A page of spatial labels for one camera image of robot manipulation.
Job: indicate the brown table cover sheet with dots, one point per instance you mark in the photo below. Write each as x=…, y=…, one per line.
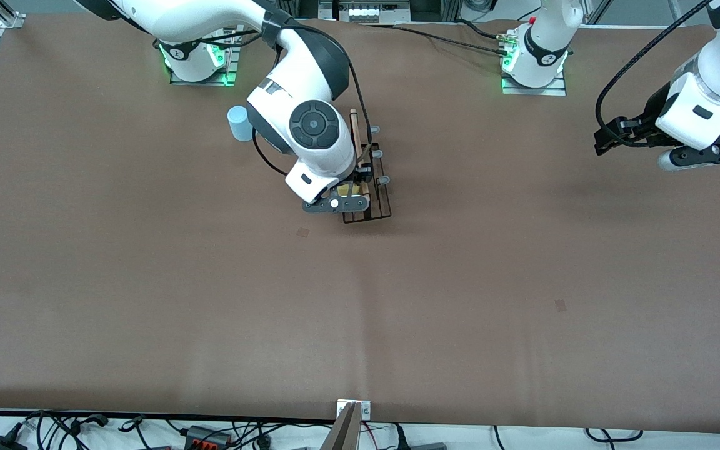
x=360, y=312

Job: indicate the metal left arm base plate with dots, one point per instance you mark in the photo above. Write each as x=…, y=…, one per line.
x=535, y=90

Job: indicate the small metal edge bracket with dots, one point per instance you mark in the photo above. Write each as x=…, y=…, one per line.
x=365, y=410

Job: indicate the black orange connector box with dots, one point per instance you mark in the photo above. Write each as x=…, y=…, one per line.
x=207, y=437

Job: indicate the light blue plastic cup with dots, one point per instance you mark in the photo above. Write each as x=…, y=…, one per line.
x=238, y=125

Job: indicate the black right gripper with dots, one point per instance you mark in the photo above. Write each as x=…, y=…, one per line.
x=362, y=173

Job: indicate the black power plug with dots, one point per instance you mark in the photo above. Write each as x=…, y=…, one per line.
x=400, y=440

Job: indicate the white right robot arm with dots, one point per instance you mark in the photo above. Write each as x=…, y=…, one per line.
x=310, y=156

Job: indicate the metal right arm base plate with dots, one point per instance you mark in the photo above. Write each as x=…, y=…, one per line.
x=232, y=65

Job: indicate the aluminium frame with control box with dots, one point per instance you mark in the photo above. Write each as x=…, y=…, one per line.
x=363, y=11

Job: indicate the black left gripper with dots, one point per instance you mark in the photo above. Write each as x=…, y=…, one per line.
x=648, y=119

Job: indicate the grey brown mounting beam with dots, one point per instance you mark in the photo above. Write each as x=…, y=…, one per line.
x=342, y=437

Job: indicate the black power adapter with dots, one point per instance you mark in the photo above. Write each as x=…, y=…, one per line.
x=0, y=445

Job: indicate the yellow plastic cup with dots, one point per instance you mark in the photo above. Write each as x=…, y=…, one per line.
x=346, y=189

